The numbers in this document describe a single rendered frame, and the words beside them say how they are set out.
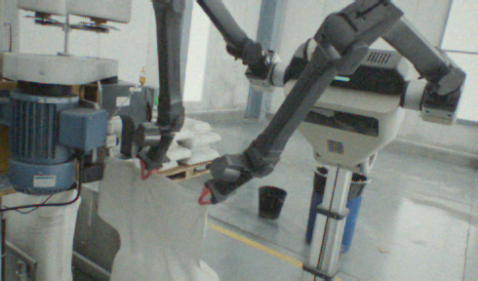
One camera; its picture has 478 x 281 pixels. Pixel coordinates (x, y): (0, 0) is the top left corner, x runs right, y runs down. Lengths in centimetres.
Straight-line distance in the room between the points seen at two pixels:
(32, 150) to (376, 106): 95
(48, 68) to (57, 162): 23
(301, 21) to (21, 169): 909
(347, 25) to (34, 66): 67
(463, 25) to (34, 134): 849
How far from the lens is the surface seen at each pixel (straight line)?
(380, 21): 76
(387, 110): 122
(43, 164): 103
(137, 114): 142
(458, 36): 893
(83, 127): 95
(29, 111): 100
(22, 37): 504
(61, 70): 96
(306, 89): 82
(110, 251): 205
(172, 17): 104
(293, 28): 987
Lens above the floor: 148
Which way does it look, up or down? 12 degrees down
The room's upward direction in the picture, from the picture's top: 8 degrees clockwise
